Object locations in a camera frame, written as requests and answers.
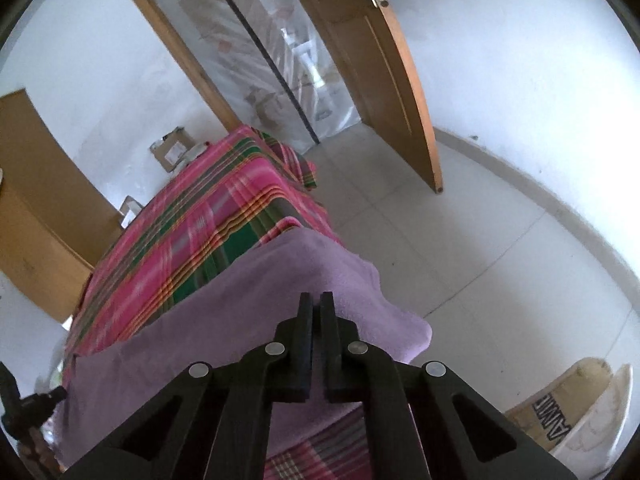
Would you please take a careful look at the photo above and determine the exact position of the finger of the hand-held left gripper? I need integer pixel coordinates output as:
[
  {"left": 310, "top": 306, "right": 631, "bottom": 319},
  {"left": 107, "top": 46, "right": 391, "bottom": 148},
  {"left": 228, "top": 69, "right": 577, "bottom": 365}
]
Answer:
[{"left": 20, "top": 385, "right": 67, "bottom": 418}]

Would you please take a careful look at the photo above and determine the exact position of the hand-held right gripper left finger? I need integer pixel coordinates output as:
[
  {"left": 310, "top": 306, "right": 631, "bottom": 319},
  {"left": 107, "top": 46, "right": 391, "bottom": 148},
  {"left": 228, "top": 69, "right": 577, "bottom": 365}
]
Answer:
[{"left": 60, "top": 291, "right": 315, "bottom": 480}]

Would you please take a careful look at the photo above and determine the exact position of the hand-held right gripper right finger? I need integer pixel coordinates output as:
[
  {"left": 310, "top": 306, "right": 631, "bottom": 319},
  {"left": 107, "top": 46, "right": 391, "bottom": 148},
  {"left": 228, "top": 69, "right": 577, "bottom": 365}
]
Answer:
[{"left": 320, "top": 291, "right": 578, "bottom": 480}]

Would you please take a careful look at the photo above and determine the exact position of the purple fleece garment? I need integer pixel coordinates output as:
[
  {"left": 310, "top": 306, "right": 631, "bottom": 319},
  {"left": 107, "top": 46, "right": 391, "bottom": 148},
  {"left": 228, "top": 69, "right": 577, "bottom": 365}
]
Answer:
[{"left": 52, "top": 230, "right": 433, "bottom": 468}]

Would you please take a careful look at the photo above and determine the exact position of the plaid bed blanket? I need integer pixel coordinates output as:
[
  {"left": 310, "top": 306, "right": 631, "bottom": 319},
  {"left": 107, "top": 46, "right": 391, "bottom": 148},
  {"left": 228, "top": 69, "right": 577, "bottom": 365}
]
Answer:
[{"left": 65, "top": 125, "right": 371, "bottom": 480}]

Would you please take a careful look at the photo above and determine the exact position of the wooden wardrobe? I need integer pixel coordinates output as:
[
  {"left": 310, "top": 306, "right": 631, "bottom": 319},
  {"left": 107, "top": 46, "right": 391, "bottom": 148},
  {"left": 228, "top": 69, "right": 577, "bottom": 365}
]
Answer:
[{"left": 0, "top": 87, "right": 126, "bottom": 323}]

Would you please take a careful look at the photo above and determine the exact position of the white carton box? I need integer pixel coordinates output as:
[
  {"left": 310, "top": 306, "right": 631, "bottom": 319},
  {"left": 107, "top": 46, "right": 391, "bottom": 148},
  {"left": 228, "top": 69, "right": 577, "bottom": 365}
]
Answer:
[{"left": 117, "top": 195, "right": 146, "bottom": 228}]

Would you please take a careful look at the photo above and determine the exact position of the brown cardboard box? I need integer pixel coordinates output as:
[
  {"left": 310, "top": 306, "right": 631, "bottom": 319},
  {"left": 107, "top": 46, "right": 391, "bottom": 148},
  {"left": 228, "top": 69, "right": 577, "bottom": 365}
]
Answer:
[{"left": 149, "top": 127, "right": 198, "bottom": 173}]

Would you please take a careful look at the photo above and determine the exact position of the wooden door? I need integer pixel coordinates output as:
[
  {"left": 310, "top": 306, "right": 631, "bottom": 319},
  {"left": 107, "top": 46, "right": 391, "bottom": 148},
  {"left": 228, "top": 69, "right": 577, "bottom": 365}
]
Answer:
[{"left": 272, "top": 0, "right": 443, "bottom": 195}]

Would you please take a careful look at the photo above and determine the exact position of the clear plastic door curtain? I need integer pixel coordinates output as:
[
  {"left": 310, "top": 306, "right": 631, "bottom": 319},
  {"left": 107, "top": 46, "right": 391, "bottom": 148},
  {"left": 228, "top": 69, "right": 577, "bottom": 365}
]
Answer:
[{"left": 140, "top": 0, "right": 363, "bottom": 153}]

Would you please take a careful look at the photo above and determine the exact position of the wooden door frame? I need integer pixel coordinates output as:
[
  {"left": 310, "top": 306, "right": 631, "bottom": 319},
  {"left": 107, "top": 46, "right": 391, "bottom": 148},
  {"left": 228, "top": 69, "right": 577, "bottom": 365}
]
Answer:
[{"left": 114, "top": 0, "right": 241, "bottom": 133}]

